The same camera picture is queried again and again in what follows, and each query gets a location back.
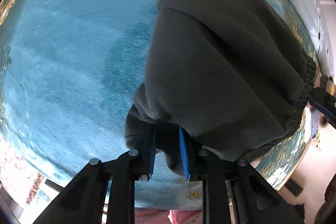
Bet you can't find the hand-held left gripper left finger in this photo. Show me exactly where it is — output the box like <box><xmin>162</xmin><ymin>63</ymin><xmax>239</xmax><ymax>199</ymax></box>
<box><xmin>34</xmin><ymin>126</ymin><xmax>157</xmax><ymax>224</ymax></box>

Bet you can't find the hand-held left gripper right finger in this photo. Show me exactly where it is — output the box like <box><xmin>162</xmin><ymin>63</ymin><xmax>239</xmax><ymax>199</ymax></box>
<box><xmin>178</xmin><ymin>126</ymin><xmax>305</xmax><ymax>224</ymax></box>

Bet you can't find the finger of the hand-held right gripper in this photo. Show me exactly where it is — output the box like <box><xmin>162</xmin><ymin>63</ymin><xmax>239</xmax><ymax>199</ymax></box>
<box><xmin>309</xmin><ymin>87</ymin><xmax>336</xmax><ymax>128</ymax></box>

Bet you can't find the dark grey garment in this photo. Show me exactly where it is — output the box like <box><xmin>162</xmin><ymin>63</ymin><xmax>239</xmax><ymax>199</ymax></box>
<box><xmin>123</xmin><ymin>0</ymin><xmax>318</xmax><ymax>177</ymax></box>

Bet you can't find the small folded patterned cloth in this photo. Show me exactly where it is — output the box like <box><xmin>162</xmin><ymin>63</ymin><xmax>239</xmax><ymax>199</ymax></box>
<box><xmin>314</xmin><ymin>74</ymin><xmax>336</xmax><ymax>96</ymax></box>

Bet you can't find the teal floral blanket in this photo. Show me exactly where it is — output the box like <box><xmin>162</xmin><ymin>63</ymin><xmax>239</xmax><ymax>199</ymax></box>
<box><xmin>0</xmin><ymin>0</ymin><xmax>319</xmax><ymax>210</ymax></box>

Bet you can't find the white grey floral sheet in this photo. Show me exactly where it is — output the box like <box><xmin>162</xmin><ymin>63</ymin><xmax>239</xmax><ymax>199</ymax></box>
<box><xmin>0</xmin><ymin>135</ymin><xmax>46</xmax><ymax>210</ymax></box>

